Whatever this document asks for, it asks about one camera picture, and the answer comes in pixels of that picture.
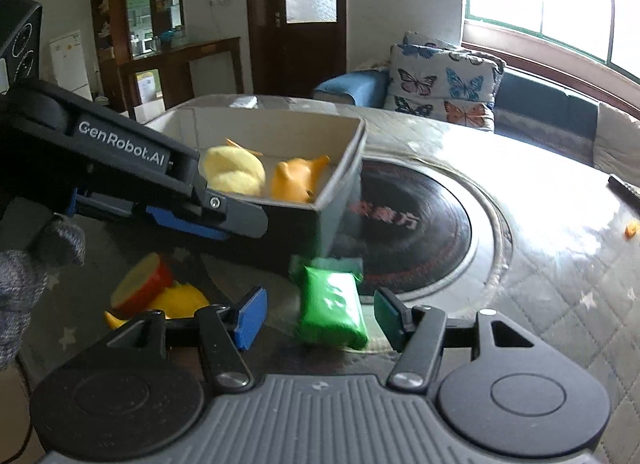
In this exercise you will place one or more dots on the white refrigerator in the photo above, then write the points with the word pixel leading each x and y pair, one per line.
pixel 69 65

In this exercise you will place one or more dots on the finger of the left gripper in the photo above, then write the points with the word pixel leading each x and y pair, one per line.
pixel 169 220

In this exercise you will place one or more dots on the grey cushion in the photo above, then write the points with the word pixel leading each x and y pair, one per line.
pixel 616 146

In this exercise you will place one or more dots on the red yellow apple slice toy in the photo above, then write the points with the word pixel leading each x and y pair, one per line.
pixel 143 283

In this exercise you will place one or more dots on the small orange toy piece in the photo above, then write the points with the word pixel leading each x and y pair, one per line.
pixel 632 229

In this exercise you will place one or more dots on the orange rubber duck toy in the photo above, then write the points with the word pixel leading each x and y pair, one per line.
pixel 296 180

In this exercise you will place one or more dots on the butterfly print pillow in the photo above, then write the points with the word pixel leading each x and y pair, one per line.
pixel 452 85

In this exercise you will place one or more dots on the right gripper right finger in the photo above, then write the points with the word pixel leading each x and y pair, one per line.
pixel 417 334

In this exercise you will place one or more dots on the yellow plush chick toy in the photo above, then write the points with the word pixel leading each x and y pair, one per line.
pixel 233 169

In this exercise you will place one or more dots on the grey cardboard box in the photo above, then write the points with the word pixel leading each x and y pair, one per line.
pixel 275 135

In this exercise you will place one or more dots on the yellow rubber duck toy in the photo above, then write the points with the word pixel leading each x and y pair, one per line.
pixel 181 300

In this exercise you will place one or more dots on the black remote control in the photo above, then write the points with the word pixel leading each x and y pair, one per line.
pixel 623 190

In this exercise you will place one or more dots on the round black induction cooktop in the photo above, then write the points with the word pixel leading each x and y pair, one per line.
pixel 419 231

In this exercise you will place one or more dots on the grey knit gloved hand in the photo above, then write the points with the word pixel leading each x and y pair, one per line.
pixel 25 276

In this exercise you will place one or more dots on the dark wooden cabinet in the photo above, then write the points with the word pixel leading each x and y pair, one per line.
pixel 140 43

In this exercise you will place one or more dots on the blue sofa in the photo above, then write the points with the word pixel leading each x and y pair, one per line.
pixel 527 108

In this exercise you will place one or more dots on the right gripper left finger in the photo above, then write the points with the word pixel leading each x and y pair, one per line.
pixel 224 333

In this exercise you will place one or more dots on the dark wooden door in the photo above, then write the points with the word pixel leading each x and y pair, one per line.
pixel 296 44

